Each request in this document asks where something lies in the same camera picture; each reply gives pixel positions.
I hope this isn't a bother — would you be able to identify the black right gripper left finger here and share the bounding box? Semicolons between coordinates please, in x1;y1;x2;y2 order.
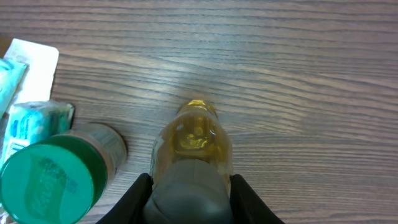
96;173;153;224

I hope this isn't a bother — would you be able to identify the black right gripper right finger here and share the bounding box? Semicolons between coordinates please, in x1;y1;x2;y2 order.
229;174;284;224

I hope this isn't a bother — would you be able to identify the yellow juice bottle silver cap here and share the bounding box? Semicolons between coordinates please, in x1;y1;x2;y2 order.
143;100;233;224

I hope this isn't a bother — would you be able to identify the green lid white jar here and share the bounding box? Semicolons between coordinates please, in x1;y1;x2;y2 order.
1;123;127;223

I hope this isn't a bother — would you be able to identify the teal white tissue pack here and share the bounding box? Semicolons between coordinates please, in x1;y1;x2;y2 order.
1;101;75;164

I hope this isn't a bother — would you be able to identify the brown white snack packet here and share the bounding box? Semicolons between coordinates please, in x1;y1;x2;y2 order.
1;36;59;115

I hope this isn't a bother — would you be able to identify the teal white snack packet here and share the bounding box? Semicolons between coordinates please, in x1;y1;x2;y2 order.
1;58;27;117

